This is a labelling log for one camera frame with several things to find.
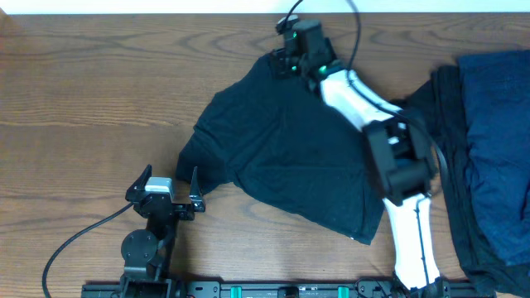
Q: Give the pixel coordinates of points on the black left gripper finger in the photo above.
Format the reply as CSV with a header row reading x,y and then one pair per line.
x,y
195,195
136,192

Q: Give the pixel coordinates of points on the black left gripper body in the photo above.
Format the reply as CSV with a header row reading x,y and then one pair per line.
x,y
183,215

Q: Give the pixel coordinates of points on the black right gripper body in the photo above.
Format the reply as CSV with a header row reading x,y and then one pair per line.
x,y
289,61

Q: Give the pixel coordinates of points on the dark teal t-shirt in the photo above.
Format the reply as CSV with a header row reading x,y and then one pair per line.
x,y
279,143

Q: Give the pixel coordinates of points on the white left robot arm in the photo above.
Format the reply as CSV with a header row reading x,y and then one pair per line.
x,y
147,252

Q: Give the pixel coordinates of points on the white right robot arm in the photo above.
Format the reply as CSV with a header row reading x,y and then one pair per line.
x,y
398,148

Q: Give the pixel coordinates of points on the black garment in pile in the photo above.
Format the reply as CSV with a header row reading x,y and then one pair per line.
x,y
440,102

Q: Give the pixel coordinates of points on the blue garment in pile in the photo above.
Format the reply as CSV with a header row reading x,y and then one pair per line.
x,y
495,96

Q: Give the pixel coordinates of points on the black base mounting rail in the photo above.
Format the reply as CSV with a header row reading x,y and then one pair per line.
x,y
363,288

